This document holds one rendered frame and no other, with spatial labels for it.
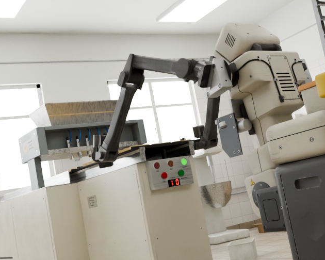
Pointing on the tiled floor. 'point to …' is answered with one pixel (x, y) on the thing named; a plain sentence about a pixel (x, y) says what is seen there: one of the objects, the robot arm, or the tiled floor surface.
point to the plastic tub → (243, 249)
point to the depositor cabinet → (39, 226)
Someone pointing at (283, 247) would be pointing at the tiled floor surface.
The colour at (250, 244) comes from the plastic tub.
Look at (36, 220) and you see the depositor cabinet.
